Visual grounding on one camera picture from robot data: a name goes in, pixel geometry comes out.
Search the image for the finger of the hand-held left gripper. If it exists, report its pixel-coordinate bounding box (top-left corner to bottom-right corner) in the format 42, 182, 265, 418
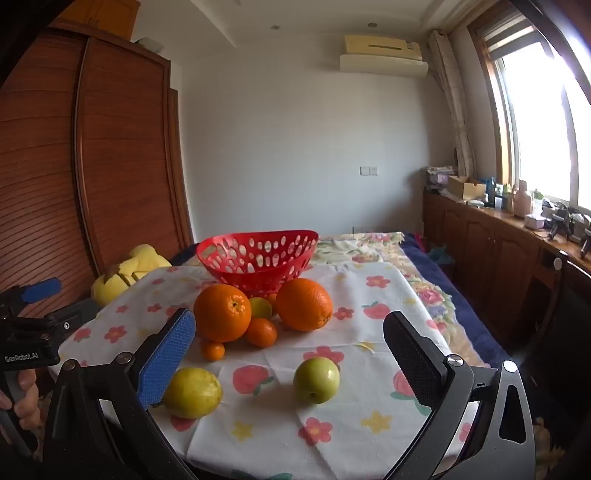
0, 277, 63, 319
44, 299, 100, 337

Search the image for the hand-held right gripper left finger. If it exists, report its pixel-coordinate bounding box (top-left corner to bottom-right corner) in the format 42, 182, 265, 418
44, 308, 197, 480

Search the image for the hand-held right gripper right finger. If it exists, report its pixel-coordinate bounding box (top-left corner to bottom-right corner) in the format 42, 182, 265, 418
383, 311, 536, 480

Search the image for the large orange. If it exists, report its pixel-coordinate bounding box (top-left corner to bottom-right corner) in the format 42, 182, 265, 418
193, 284, 252, 343
276, 278, 334, 332

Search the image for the medium mandarin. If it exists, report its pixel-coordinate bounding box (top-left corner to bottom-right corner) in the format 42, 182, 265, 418
245, 318, 278, 349

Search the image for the red perforated plastic basket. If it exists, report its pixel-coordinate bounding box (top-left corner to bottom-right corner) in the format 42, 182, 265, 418
196, 230, 319, 297

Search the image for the person's left hand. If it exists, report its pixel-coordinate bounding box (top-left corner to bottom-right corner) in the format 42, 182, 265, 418
0, 369, 41, 432

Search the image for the yellow-green lemon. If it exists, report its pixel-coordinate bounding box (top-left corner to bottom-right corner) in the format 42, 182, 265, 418
161, 367, 223, 420

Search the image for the white flower print cloth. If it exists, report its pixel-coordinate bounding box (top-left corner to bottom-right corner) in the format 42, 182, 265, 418
58, 263, 476, 480

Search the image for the yellow plush toy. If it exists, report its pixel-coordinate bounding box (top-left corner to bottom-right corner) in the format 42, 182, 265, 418
91, 244, 172, 308

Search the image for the dark blue blanket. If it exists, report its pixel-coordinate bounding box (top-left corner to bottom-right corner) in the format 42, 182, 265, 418
399, 233, 513, 365

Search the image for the floral bed sheet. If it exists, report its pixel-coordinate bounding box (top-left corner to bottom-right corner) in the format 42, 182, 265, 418
309, 232, 490, 370

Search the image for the green apple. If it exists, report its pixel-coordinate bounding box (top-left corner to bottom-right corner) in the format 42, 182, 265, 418
293, 357, 341, 404

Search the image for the small green lime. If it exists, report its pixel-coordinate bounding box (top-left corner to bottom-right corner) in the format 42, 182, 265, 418
249, 296, 274, 320

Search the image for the brown wooden cabinet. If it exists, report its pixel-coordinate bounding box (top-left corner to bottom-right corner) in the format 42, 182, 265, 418
422, 189, 591, 370

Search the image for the brown wooden wardrobe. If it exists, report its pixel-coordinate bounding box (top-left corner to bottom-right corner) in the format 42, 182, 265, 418
0, 18, 195, 319

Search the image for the dark chair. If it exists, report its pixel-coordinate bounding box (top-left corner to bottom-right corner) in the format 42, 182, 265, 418
508, 251, 591, 416

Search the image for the open cardboard box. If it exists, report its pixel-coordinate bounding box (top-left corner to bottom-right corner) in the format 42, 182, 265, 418
448, 175, 488, 201

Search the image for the pile of folded cloth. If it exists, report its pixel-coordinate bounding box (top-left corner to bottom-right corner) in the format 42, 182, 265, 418
427, 165, 458, 188

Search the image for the pink bottle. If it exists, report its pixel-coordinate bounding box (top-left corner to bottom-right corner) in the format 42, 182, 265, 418
513, 180, 533, 217

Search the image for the black tripod device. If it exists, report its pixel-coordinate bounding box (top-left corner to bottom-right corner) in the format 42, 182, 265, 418
549, 202, 577, 241

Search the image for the pale patterned curtain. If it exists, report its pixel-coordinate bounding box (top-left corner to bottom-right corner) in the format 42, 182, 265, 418
427, 30, 477, 181

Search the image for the window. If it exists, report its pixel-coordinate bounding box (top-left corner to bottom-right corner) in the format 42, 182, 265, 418
466, 0, 591, 213

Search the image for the cardboard box on wardrobe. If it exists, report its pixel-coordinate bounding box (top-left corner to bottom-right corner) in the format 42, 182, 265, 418
60, 0, 141, 42

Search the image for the wall air conditioner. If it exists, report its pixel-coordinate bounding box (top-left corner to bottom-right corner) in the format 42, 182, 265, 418
339, 33, 429, 77

